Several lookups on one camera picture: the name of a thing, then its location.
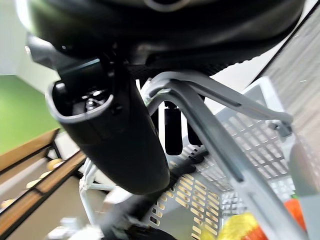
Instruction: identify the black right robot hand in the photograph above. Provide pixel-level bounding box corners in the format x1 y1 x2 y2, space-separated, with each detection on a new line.
24 0 307 196

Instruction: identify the grey plastic shopping basket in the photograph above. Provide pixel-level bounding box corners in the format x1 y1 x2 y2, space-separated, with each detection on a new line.
136 71 320 240

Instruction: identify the pale yellow potato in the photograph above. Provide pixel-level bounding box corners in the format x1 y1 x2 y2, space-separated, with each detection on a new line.
25 178 43 190
38 170 54 180
0 198 14 210
46 158 65 171

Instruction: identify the wooden display shelf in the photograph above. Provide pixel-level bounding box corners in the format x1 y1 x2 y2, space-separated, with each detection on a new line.
0 127 87 240

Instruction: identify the yellow corn cob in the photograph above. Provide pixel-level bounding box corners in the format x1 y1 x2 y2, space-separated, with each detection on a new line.
199 213 262 240

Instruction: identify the orange carrot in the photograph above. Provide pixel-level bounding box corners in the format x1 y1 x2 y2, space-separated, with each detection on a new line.
283 198 308 232

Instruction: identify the white wire frame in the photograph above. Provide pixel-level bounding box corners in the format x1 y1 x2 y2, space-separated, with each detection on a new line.
78 157 118 227

